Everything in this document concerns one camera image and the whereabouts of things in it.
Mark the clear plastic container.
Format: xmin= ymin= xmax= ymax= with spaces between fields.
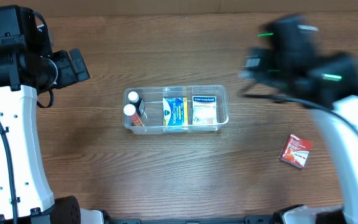
xmin=123 ymin=85 xmax=229 ymax=134

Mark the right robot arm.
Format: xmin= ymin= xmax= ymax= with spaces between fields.
xmin=241 ymin=15 xmax=358 ymax=223

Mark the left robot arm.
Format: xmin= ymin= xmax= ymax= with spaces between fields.
xmin=0 ymin=5 xmax=104 ymax=223

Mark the red white small box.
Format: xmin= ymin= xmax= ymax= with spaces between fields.
xmin=279 ymin=134 xmax=313 ymax=169

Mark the orange tube white cap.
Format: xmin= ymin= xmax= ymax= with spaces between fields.
xmin=123 ymin=104 xmax=144 ymax=126

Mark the white Hansaplast box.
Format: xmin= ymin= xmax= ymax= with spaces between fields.
xmin=192 ymin=96 xmax=218 ymax=125

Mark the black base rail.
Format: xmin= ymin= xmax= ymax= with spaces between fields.
xmin=104 ymin=215 xmax=275 ymax=224

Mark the dark bottle white cap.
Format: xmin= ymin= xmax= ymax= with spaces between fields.
xmin=127 ymin=91 xmax=145 ymax=116

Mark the blue yellow VapoDrops box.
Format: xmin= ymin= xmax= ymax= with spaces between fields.
xmin=162 ymin=97 xmax=188 ymax=126

